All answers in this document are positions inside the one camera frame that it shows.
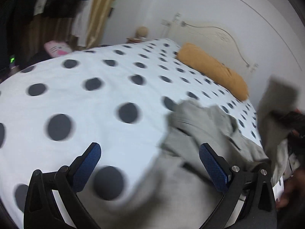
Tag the pink cat plush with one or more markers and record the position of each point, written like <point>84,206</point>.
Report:
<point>57,49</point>

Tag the white polka dot bed sheet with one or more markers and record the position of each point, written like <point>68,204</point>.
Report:
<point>83,114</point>

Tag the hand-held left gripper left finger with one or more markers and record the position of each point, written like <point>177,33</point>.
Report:
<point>87,165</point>

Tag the yellow curtain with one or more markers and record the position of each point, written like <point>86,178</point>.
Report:
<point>101,16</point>

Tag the dark device with green light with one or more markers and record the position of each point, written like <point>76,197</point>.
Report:
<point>11,60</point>

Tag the white wall socket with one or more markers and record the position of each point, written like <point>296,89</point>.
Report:
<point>176,17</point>

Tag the cream headboard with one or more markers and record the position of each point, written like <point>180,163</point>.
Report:
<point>214,40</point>

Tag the round beige doll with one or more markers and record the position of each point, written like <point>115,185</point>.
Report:
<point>142,33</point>

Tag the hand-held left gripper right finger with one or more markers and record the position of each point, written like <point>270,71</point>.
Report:
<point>213,165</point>

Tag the white hanging garment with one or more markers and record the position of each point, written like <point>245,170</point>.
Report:
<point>82,26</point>

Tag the orange pillow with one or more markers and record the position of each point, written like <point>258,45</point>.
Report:
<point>212,70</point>

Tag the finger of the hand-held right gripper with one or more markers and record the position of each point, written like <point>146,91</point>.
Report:
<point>289,118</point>

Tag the grey garment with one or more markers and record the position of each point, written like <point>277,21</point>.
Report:
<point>190,133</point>

